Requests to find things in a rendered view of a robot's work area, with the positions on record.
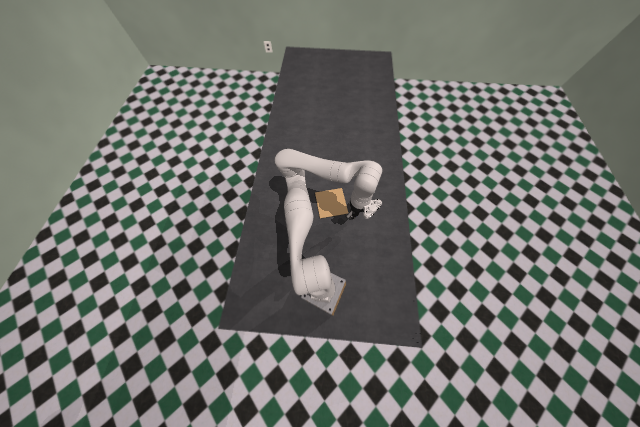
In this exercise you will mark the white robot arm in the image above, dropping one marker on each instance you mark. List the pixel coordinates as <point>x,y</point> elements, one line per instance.
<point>313,273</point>

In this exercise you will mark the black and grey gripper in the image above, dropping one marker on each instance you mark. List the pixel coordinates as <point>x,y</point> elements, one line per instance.
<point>353,212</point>

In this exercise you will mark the peach flat mat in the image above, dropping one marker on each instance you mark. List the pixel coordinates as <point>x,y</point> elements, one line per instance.
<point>331,203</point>

